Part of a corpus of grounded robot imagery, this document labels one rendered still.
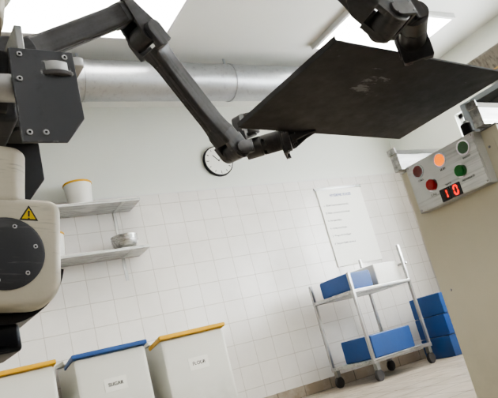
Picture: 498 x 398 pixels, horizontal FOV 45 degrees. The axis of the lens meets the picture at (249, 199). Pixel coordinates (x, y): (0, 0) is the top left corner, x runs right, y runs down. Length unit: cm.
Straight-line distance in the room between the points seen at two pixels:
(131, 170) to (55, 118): 465
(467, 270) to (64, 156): 430
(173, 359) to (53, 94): 372
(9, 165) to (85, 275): 427
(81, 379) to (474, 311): 315
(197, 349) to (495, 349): 322
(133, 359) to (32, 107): 361
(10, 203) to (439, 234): 118
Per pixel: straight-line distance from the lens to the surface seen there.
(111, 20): 155
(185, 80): 159
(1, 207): 91
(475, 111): 161
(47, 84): 99
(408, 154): 181
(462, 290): 172
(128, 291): 524
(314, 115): 158
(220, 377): 469
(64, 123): 97
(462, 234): 169
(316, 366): 593
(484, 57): 253
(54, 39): 146
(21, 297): 88
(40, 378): 432
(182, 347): 461
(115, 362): 443
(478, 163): 161
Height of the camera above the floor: 43
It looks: 15 degrees up
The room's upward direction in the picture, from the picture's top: 15 degrees counter-clockwise
